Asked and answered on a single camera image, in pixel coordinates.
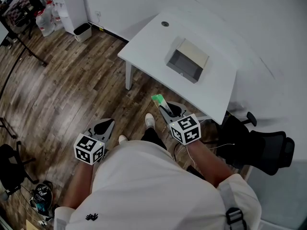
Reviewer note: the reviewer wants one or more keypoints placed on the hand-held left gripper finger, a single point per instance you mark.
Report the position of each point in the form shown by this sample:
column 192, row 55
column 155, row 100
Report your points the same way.
column 108, row 133
column 103, row 122

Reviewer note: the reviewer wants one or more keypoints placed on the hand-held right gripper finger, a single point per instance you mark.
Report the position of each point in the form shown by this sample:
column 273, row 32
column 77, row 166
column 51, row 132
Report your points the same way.
column 168, row 117
column 177, row 108

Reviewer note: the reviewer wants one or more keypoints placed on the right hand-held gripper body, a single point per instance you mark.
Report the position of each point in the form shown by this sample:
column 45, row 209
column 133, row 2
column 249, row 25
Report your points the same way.
column 185, row 130

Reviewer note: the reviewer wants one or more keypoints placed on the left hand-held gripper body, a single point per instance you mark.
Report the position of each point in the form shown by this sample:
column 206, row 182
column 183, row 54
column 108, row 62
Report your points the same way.
column 88, row 150

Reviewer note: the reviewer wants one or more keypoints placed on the grey metal box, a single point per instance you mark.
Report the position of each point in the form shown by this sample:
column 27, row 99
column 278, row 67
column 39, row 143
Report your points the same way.
column 187, row 63

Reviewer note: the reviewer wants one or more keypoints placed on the person's left forearm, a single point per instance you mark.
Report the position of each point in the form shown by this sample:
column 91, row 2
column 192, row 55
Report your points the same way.
column 78, row 186

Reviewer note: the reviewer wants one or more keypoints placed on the person's right forearm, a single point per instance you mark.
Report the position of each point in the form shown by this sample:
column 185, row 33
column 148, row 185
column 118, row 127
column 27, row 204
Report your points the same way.
column 208, row 164

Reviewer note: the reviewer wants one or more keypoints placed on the beige cardboard piece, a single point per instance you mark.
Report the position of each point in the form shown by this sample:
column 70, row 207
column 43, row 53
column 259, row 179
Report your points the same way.
column 31, row 225

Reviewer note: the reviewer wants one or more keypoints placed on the person's left white shoe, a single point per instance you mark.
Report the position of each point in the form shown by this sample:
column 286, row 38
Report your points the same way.
column 122, row 139

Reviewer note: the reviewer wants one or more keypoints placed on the person's white shoe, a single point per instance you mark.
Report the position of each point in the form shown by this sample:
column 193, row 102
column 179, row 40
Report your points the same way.
column 149, row 120
column 122, row 139

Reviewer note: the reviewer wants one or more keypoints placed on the person's right white shoe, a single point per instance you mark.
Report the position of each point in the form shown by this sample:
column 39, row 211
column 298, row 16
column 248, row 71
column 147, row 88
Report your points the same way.
column 149, row 120

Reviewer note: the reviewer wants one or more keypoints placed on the person's black trousers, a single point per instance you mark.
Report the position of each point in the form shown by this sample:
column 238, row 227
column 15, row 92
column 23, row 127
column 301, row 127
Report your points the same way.
column 152, row 138

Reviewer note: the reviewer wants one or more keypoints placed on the black white headset device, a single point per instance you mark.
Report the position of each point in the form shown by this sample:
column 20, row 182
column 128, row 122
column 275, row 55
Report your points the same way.
column 40, row 193

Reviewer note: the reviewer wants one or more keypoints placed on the white table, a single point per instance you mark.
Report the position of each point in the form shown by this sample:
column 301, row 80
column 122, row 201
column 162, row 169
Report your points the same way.
column 148, row 47

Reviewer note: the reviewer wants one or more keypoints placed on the person's white shirt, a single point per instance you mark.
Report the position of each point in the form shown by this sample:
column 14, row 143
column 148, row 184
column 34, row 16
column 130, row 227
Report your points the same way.
column 148, row 190

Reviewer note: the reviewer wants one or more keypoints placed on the black swivel chair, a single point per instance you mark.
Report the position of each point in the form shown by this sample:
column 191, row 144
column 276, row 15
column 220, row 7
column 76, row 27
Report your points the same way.
column 12, row 166

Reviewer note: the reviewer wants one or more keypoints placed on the black mesh office chair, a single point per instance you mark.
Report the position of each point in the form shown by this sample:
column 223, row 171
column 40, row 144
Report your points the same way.
column 271, row 150

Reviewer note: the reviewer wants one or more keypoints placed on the white trash bin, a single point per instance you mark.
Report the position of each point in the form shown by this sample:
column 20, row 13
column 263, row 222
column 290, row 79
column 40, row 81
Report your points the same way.
column 82, row 32

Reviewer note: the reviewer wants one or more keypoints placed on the clear water jug red label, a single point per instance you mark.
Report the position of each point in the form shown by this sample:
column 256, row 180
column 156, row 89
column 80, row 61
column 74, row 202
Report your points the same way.
column 45, row 23
column 57, row 17

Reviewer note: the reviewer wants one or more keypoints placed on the white water dispenser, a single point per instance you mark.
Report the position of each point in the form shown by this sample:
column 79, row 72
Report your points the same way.
column 70, row 6

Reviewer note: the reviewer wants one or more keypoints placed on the checkered cloth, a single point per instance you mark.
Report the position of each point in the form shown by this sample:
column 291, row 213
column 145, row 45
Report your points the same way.
column 20, row 1

